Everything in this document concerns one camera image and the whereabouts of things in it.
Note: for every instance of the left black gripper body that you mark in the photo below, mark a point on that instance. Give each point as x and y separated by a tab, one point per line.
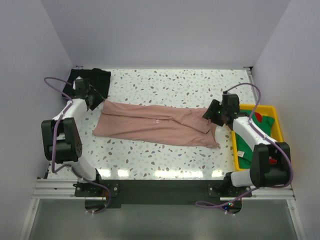
97	99

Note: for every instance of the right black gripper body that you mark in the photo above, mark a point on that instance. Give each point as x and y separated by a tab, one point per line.
215	112

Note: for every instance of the pink printed t-shirt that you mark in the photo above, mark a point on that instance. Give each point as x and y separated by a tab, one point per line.
158	124

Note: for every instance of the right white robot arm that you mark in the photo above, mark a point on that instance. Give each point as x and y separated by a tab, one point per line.
270	164

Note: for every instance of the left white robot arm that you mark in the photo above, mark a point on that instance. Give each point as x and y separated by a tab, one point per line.
60	136

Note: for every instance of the folded black t-shirt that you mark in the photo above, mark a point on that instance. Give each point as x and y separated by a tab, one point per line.
99	79

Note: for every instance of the red t-shirt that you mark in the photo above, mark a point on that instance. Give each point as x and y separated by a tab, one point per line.
265	123

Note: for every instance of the green t-shirt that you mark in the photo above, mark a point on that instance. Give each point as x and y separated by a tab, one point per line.
245	157

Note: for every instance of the yellow plastic bin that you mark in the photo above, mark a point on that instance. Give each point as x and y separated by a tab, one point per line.
276	133

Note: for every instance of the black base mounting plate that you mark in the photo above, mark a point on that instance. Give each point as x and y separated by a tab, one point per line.
207	194

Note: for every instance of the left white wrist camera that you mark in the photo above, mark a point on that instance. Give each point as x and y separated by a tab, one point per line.
78	83

